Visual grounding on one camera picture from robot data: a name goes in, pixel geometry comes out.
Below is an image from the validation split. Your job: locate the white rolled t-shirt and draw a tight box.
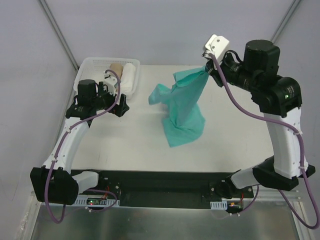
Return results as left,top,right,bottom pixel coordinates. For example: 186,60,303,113
120,63,136,94

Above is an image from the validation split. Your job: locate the left white cable duct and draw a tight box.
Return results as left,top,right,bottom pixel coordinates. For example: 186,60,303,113
73,196,120,208

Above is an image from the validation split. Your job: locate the white plastic basket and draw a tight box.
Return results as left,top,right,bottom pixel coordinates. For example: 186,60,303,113
73,57,140,100

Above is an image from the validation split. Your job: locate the beige rolled t-shirt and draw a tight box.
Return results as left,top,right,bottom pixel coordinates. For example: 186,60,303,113
109,62,124,79

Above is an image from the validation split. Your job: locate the left aluminium frame post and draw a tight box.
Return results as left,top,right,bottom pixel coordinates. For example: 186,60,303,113
37,0,80,72

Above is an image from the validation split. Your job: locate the right white cable duct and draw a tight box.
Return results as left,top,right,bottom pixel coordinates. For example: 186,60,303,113
210,200,228,211

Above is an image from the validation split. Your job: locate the teal t-shirt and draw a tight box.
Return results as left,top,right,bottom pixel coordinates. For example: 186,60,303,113
148,66,209,148

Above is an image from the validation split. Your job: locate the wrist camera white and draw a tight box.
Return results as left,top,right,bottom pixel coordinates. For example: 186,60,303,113
103,73,118,96
202,34,230,63

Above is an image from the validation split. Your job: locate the aluminium rail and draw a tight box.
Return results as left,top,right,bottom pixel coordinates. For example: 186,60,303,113
257,189,302,202

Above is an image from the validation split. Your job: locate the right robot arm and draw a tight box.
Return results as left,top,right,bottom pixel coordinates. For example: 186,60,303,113
203,35,316,198

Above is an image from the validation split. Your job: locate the right aluminium frame post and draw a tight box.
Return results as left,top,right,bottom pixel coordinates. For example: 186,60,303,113
270,0,303,45

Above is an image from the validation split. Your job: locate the aluminium frame post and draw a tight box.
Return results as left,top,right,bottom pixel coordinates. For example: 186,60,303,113
270,0,303,45
37,0,80,72

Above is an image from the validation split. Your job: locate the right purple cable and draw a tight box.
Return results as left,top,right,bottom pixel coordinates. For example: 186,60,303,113
211,53,320,230

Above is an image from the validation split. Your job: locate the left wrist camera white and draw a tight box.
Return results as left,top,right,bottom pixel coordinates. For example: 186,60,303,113
103,73,118,96

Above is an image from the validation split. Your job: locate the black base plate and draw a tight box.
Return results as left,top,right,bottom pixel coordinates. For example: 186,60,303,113
71,170,260,208

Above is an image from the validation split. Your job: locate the white cable duct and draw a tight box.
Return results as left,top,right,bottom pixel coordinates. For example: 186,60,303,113
210,200,228,211
73,196,120,208

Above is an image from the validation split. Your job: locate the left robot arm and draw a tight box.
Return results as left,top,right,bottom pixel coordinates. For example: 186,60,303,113
30,77,130,205

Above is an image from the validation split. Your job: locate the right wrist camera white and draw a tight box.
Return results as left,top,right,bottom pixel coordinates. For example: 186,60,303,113
202,34,230,63

